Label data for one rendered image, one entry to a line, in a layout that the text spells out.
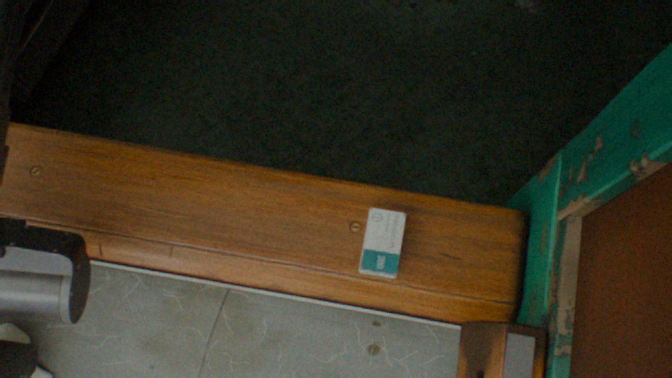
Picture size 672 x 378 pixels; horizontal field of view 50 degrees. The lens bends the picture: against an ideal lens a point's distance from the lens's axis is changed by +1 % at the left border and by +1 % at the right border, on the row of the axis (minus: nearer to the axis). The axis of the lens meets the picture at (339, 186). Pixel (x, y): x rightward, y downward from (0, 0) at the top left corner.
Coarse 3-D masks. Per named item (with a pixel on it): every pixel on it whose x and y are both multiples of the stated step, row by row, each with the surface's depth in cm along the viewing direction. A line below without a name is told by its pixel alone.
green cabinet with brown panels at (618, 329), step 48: (624, 96) 49; (576, 144) 59; (624, 144) 48; (576, 192) 56; (624, 192) 50; (576, 240) 57; (624, 240) 48; (576, 288) 56; (624, 288) 47; (576, 336) 54; (624, 336) 46
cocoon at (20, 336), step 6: (6, 324) 67; (12, 324) 67; (0, 330) 66; (6, 330) 66; (12, 330) 66; (18, 330) 67; (0, 336) 66; (6, 336) 66; (12, 336) 66; (18, 336) 66; (24, 336) 66; (24, 342) 66
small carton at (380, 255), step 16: (368, 224) 67; (384, 224) 67; (400, 224) 67; (368, 240) 66; (384, 240) 66; (400, 240) 66; (368, 256) 66; (384, 256) 66; (368, 272) 66; (384, 272) 65
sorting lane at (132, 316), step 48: (96, 288) 69; (144, 288) 69; (192, 288) 69; (240, 288) 69; (48, 336) 68; (96, 336) 68; (144, 336) 68; (192, 336) 68; (240, 336) 68; (288, 336) 68; (336, 336) 68; (384, 336) 68; (432, 336) 68
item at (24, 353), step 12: (0, 348) 62; (12, 348) 62; (24, 348) 62; (36, 348) 62; (0, 360) 60; (12, 360) 61; (24, 360) 61; (36, 360) 62; (0, 372) 59; (12, 372) 59
